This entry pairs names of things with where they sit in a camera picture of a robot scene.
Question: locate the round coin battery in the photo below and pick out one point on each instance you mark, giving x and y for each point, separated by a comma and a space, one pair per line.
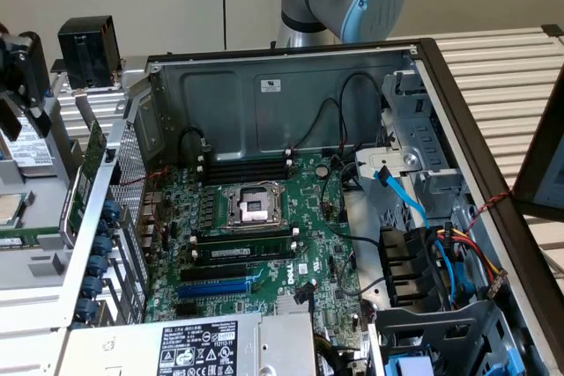
323, 171

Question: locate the silver hard disk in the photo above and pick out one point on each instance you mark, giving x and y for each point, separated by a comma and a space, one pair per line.
31, 151

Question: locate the dark framed monitor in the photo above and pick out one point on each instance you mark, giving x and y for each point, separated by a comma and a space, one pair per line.
542, 151

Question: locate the grey parts rack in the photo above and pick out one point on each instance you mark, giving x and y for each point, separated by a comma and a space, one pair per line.
39, 270

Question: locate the grey metal PC case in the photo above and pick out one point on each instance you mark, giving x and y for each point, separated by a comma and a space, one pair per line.
220, 107

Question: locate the black plastic fan shroud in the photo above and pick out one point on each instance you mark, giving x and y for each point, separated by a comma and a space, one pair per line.
401, 261

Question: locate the black boxy cooler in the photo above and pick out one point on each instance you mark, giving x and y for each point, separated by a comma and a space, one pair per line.
88, 54

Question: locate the silver chipset heatsink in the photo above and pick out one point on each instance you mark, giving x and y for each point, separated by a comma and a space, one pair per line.
293, 303

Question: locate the black intrusion switch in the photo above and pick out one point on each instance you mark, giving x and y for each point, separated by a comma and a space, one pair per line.
110, 155

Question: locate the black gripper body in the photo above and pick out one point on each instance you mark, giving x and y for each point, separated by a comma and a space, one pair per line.
24, 63

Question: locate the black latch RAM slot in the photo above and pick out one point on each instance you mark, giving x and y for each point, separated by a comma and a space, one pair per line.
244, 177
244, 167
242, 233

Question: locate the black table end bracket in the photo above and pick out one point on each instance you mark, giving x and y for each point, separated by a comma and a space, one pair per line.
553, 30

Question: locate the green motherboard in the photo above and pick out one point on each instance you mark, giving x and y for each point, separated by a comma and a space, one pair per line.
308, 235

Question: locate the blue expansion slot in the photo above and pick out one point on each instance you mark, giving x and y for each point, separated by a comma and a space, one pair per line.
211, 291

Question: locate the grey disk bay with blue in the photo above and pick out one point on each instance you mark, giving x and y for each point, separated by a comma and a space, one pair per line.
440, 327

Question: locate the loose green RAM stick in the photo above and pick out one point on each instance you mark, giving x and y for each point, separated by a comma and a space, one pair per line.
22, 239

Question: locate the white latch RAM slot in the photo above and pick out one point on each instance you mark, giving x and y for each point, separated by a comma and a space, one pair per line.
244, 172
242, 238
244, 162
194, 255

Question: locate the silver disk bay cage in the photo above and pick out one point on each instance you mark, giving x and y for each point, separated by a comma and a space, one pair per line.
423, 138

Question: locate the silver CPU chip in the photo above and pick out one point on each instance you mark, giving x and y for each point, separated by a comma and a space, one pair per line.
11, 211

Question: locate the metal CPU socket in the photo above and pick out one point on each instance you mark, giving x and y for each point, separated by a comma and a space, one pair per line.
253, 206

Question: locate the black long expansion slot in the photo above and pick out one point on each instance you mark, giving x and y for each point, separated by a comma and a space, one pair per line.
211, 274

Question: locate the blue card retention clip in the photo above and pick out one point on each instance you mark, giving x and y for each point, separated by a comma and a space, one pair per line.
86, 311
112, 208
101, 247
98, 268
93, 289

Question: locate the installed green RAM stick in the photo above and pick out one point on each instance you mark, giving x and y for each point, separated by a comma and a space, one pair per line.
242, 252

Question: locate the green graphics card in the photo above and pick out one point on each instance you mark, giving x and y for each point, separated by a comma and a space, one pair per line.
83, 182

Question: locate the grey power supply unit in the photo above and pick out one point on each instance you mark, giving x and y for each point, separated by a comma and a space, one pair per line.
198, 345

